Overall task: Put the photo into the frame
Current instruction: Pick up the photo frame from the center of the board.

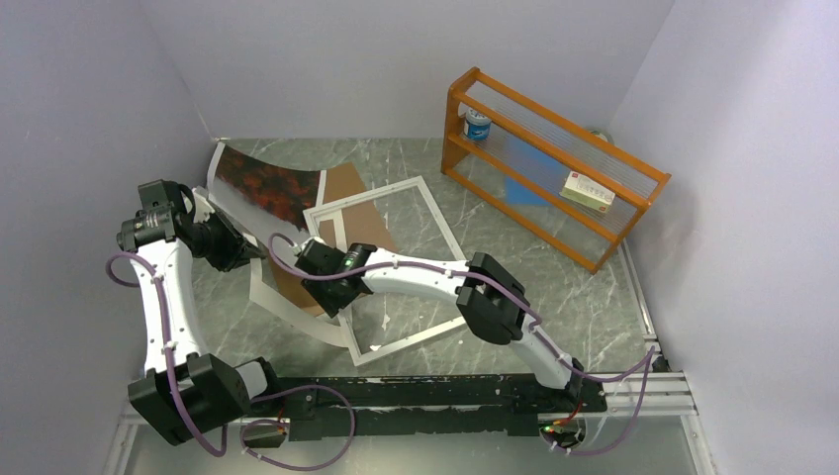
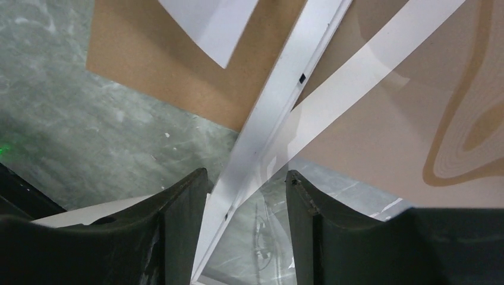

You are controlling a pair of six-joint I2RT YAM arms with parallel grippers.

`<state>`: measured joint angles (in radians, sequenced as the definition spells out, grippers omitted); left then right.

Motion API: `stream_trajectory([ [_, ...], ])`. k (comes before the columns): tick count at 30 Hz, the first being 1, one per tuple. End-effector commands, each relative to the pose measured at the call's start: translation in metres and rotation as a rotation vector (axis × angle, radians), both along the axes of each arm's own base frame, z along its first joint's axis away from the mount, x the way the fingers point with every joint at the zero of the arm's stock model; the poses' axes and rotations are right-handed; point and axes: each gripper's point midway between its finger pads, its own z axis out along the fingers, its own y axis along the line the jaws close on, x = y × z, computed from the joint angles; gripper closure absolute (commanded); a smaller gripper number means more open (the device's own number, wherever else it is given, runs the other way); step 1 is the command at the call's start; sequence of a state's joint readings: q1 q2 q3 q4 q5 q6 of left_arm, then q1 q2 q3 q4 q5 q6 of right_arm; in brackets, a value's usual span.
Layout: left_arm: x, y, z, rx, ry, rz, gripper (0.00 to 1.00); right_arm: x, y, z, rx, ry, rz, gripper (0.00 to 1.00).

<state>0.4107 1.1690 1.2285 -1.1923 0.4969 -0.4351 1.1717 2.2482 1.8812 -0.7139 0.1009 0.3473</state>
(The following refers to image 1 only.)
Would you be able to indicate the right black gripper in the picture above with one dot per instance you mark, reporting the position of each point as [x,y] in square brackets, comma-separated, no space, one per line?
[330,303]

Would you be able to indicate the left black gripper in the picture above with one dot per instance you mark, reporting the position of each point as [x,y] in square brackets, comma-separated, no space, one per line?
[237,249]

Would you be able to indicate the white mat board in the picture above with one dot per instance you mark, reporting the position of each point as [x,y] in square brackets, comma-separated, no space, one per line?
[281,294]

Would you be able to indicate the red autumn photo print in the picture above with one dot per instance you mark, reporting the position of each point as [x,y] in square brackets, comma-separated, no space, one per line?
[263,197]

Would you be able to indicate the white picture frame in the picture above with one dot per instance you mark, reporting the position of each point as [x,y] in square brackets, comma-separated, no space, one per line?
[394,273]

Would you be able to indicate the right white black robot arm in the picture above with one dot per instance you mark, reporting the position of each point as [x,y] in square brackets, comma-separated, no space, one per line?
[490,300]

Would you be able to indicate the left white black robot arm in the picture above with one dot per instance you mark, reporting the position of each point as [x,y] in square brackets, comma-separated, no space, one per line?
[185,390]

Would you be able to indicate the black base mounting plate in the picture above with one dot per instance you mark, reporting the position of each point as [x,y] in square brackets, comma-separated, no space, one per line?
[515,404]

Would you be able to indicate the blue white can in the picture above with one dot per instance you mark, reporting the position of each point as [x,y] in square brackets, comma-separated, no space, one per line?
[477,126]

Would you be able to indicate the small cream red box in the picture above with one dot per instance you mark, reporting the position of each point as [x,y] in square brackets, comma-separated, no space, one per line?
[587,192]

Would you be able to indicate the orange wooden shelf rack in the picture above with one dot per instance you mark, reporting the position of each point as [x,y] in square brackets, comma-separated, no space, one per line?
[536,148]

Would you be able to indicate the tape roll behind shelf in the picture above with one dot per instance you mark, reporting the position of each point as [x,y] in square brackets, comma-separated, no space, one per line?
[603,135]

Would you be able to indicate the aluminium rail frame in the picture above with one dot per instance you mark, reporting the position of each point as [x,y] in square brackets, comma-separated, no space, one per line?
[651,390]

